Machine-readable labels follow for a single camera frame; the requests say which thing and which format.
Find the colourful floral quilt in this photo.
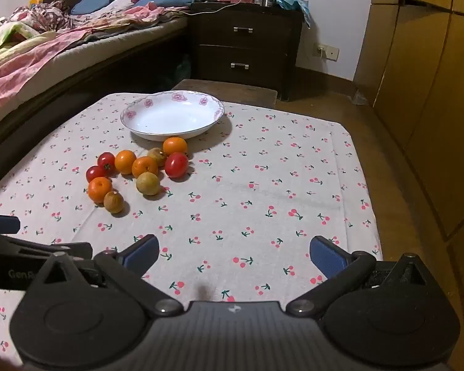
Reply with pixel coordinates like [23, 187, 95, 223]
[0, 0, 72, 68]

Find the white cable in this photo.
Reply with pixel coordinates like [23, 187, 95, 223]
[186, 0, 256, 17]

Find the pink floral blanket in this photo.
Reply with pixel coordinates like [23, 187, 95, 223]
[0, 2, 186, 120]

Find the cherry print tablecloth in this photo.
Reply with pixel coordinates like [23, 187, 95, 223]
[0, 92, 383, 362]

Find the nightstand drawer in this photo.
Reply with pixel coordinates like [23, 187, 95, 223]
[198, 45, 291, 83]
[196, 15, 298, 51]

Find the red tomato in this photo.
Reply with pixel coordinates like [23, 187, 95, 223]
[86, 165, 107, 183]
[164, 152, 189, 179]
[97, 152, 116, 171]

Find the white floral bowl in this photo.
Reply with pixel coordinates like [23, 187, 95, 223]
[120, 90, 226, 142]

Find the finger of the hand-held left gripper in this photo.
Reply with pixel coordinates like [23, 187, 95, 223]
[0, 232, 93, 261]
[0, 212, 21, 236]

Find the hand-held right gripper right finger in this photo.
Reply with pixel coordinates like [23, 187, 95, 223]
[286, 236, 447, 318]

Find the bed with pink blanket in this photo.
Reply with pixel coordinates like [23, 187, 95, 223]
[0, 15, 189, 136]

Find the wooden stool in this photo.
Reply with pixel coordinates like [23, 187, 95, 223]
[171, 79, 278, 108]

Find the tan round fruit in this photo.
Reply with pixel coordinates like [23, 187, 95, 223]
[103, 190, 124, 214]
[147, 147, 168, 168]
[135, 172, 161, 196]

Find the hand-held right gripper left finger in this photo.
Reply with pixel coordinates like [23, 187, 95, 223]
[25, 234, 184, 316]

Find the small orange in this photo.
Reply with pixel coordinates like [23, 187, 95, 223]
[88, 177, 113, 203]
[131, 156, 159, 177]
[114, 149, 137, 175]
[162, 137, 188, 157]

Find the white wall socket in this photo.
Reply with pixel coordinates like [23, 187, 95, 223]
[313, 44, 340, 62]

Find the wooden wardrobe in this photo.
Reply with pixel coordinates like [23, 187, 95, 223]
[354, 0, 464, 371]

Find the dark wooden nightstand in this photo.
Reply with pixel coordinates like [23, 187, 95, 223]
[188, 3, 304, 103]

